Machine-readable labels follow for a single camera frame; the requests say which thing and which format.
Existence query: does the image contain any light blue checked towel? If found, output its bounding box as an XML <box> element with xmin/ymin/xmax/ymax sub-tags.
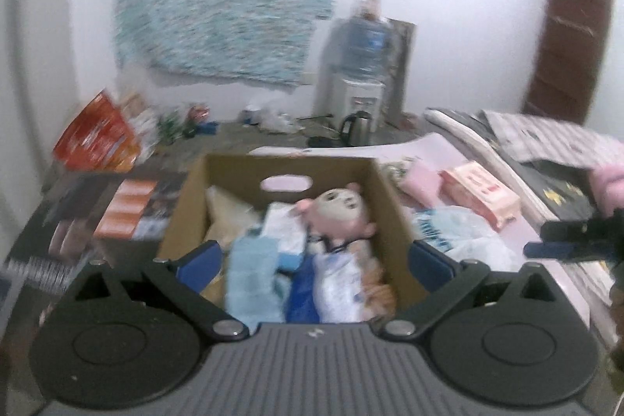
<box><xmin>224</xmin><ymin>237</ymin><xmax>291</xmax><ymax>334</ymax></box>

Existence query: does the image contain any white blue plastic bag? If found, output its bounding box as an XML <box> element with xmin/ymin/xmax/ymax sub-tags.
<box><xmin>410</xmin><ymin>206</ymin><xmax>523</xmax><ymax>271</ymax></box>

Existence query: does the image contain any cream plastic bag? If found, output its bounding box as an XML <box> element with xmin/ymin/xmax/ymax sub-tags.
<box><xmin>204</xmin><ymin>185</ymin><xmax>261</xmax><ymax>252</ymax></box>

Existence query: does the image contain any pink rolled towel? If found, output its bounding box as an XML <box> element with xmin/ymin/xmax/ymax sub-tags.
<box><xmin>399</xmin><ymin>159</ymin><xmax>442</xmax><ymax>208</ymax></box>

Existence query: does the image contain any cardboard box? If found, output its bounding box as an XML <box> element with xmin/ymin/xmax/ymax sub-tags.
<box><xmin>156</xmin><ymin>154</ymin><xmax>428</xmax><ymax>310</ymax></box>

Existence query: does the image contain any pink wet wipes pack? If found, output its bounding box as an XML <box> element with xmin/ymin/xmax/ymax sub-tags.
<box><xmin>440</xmin><ymin>161</ymin><xmax>521</xmax><ymax>231</ymax></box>

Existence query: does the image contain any white label leaflet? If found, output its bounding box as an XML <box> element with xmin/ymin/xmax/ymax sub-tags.
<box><xmin>260</xmin><ymin>202</ymin><xmax>308</xmax><ymax>260</ymax></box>

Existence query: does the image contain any dark printed product box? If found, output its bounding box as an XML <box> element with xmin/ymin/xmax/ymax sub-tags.
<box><xmin>1</xmin><ymin>170</ymin><xmax>185</xmax><ymax>295</ymax></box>

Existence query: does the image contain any green floral cloth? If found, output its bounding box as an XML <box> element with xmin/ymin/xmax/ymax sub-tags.
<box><xmin>381</xmin><ymin>157</ymin><xmax>415</xmax><ymax>188</ymax></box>

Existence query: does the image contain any pink plush doll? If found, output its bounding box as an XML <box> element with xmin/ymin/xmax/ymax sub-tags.
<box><xmin>295</xmin><ymin>182</ymin><xmax>397</xmax><ymax>322</ymax></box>

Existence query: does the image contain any steel electric kettle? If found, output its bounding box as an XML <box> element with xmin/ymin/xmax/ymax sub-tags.
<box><xmin>339</xmin><ymin>110</ymin><xmax>373</xmax><ymax>147</ymax></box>

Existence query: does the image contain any brown wooden door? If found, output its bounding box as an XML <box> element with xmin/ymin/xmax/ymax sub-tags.
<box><xmin>521</xmin><ymin>0</ymin><xmax>613</xmax><ymax>124</ymax></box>

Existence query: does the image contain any red snack bag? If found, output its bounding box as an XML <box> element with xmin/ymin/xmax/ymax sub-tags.
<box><xmin>53</xmin><ymin>91</ymin><xmax>141</xmax><ymax>173</ymax></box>

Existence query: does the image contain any white plastic bag floor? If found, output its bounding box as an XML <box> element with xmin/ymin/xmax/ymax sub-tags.
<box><xmin>258</xmin><ymin>106</ymin><xmax>303</xmax><ymax>135</ymax></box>

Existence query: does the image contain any water dispenser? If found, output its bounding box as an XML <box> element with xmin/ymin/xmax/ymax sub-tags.
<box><xmin>316</xmin><ymin>0</ymin><xmax>418</xmax><ymax>131</ymax></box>

